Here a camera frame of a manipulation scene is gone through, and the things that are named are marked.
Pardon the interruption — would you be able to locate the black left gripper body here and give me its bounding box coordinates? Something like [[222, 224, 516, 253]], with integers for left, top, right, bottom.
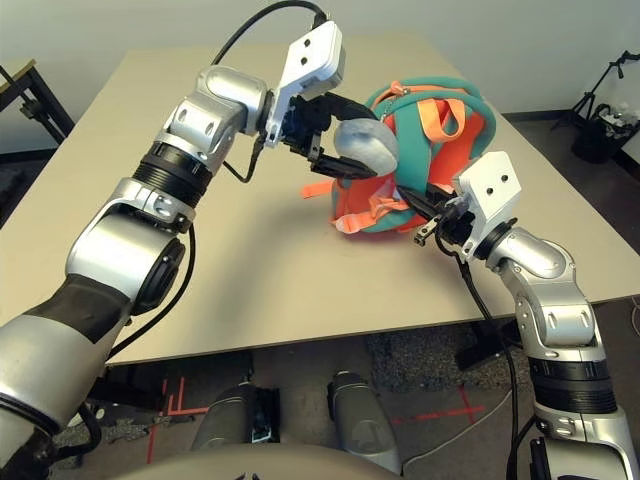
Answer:
[[282, 92, 334, 164]]

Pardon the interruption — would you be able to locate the teal and orange backpack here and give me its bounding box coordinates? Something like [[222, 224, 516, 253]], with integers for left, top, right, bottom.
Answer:
[[299, 77, 499, 236]]

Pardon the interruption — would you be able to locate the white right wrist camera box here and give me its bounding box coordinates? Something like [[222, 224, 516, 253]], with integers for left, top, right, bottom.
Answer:
[[452, 151, 524, 264]]

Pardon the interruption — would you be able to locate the white floor cable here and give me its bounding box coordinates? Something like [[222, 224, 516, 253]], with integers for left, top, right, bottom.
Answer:
[[402, 389, 514, 471]]

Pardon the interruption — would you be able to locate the grey robot left leg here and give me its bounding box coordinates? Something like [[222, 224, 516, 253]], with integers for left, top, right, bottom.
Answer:
[[192, 382, 281, 451]]

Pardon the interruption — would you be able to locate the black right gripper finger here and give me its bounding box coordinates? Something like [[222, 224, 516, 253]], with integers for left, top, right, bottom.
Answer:
[[398, 186, 444, 222], [424, 183, 459, 201]]

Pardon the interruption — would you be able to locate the black table foot beam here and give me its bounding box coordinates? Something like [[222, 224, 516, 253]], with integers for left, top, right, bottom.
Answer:
[[457, 319, 521, 371], [87, 377, 166, 414]]

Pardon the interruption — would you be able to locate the black tripod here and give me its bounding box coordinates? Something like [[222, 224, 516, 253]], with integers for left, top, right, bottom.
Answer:
[[552, 48, 634, 131]]

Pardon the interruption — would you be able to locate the thin black stand pole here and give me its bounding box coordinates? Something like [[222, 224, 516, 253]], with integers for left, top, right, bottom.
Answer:
[[0, 63, 37, 120]]

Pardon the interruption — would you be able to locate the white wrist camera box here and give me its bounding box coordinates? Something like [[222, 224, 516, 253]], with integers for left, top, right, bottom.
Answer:
[[263, 22, 347, 150], [452, 151, 524, 264]]

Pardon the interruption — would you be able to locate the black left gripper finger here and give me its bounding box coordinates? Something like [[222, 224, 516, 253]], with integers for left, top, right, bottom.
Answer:
[[324, 92, 377, 122], [310, 151, 380, 181]]

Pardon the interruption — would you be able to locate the grey robot right leg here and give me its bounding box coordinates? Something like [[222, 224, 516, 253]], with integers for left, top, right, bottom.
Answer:
[[327, 370, 404, 474]]

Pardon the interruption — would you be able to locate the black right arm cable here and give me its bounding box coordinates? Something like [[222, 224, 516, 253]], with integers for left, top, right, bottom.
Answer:
[[447, 247, 549, 480]]

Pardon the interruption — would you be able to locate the grey robot torso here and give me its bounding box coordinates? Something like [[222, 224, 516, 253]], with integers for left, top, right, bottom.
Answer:
[[112, 442, 404, 480]]

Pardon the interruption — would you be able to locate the grey robot leg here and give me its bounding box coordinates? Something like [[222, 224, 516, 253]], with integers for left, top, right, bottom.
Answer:
[[192, 382, 281, 451], [327, 370, 404, 474]]

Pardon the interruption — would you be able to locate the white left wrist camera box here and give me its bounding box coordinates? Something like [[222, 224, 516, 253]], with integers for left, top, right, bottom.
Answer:
[[263, 22, 347, 150]]

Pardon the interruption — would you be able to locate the grey foam mat scrap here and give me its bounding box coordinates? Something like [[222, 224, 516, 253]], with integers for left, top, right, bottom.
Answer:
[[102, 417, 171, 444]]

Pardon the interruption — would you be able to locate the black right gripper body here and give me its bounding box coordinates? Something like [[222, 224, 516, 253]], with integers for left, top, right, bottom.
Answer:
[[413, 197, 481, 256]]

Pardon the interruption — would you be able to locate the black-framed side table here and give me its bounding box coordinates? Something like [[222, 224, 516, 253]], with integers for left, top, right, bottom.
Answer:
[[0, 58, 76, 146]]

